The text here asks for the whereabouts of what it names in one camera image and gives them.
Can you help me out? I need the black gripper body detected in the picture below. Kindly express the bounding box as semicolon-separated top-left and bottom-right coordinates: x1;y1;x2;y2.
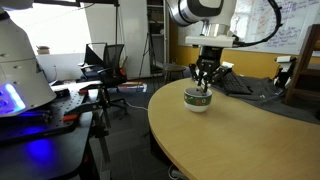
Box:
196;45;224;77

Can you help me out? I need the white bowl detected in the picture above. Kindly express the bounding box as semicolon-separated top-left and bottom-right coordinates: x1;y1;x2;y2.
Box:
183;86;214;113

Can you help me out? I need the black keyboard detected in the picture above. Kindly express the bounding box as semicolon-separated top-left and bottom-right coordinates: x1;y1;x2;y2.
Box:
221;71;253;96

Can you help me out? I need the round wooden stool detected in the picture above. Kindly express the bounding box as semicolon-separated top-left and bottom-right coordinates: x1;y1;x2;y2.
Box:
162;63;187;85

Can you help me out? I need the black tripod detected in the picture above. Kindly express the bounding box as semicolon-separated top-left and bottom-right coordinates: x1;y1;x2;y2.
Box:
137;32;158;83

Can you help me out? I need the white and black device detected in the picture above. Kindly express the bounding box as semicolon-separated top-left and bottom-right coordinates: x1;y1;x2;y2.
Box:
273;55;298;90

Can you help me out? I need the grey cloth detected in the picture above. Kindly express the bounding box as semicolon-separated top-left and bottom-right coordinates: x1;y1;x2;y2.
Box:
213;74;320;126

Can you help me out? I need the whiteboard with writing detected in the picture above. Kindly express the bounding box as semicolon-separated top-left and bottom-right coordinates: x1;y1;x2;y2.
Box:
176;0;320;57

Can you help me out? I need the black office chair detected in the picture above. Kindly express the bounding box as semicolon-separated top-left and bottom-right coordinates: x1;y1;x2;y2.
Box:
79;42;130;116

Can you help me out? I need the brown wooden shelf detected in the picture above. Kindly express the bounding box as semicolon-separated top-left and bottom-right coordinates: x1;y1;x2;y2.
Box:
284;23;320;108

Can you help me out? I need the small cardboard box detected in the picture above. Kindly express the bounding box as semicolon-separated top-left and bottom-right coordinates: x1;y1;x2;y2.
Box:
35;45;51;56

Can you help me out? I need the black perforated robot table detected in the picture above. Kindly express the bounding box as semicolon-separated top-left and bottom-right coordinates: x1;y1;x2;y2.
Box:
0;80;101;180

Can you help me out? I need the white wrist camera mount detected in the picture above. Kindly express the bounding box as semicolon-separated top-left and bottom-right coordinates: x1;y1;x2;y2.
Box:
185;34;236;48

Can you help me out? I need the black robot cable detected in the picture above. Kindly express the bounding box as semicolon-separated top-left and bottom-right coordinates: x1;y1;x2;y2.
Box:
233;0;284;48

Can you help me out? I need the orange handled clamp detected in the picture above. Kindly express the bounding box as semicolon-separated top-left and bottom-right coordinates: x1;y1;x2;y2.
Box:
61;112;82;123

